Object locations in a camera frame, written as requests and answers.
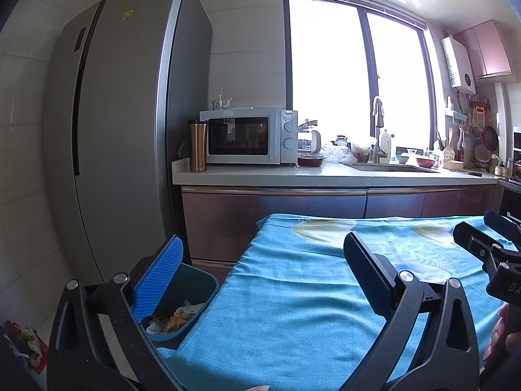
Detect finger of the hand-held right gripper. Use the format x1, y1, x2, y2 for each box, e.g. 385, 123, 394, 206
484, 210, 521, 242
453, 222, 505, 271

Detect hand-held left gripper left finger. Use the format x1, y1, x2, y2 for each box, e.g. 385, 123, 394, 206
47, 234, 184, 391

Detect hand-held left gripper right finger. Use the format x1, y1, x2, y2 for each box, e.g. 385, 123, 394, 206
343, 231, 481, 391

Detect blue grey waste bin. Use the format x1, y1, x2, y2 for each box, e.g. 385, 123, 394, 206
140, 261, 218, 343

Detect paper cup blue dots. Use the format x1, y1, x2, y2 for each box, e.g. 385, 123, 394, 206
176, 299, 204, 316

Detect gold snack packet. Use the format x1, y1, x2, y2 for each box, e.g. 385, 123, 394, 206
161, 313, 192, 333

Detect person's right hand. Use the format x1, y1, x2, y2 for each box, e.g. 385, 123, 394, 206
484, 303, 509, 360

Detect black oven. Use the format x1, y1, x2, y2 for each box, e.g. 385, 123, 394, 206
499, 179, 521, 229

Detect blue floral cloth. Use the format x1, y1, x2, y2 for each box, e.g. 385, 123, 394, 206
157, 213, 521, 391

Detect kitchen counter with cabinets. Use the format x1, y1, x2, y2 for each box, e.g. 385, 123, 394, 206
172, 159, 521, 269

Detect kitchen sink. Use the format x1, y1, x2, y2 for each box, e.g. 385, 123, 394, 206
350, 163, 440, 173

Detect plastic covered bowl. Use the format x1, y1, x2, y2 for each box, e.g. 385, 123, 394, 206
351, 142, 373, 163

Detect clear plastic bag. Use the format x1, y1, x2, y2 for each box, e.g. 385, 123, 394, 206
323, 144, 357, 164

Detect white soap bottle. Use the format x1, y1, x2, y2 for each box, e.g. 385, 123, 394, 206
383, 129, 395, 164

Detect metal kitchen faucet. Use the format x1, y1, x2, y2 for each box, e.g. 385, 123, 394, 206
370, 97, 387, 164

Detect copper travel tumbler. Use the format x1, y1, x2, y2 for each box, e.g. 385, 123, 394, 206
187, 120, 208, 173

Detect glass kettle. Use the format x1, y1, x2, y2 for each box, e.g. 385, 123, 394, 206
297, 118, 323, 156

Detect red printed bag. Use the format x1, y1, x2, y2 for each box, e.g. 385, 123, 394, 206
3, 321, 45, 375

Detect grey refrigerator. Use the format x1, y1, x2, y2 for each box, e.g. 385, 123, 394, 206
43, 0, 213, 286

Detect white microwave oven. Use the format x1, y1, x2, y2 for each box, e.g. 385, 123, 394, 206
199, 107, 299, 166

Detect white water heater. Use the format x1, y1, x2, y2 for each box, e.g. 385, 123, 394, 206
442, 35, 477, 90

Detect small white ornament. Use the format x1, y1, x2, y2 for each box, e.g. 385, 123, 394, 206
212, 87, 236, 110

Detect dark framed window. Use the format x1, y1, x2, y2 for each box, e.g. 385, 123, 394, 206
283, 0, 444, 153

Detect wall knife rack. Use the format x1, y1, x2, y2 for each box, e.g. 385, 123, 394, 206
445, 97, 469, 123

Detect pink wall cabinet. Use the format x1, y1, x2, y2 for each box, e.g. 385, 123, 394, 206
454, 20, 513, 80

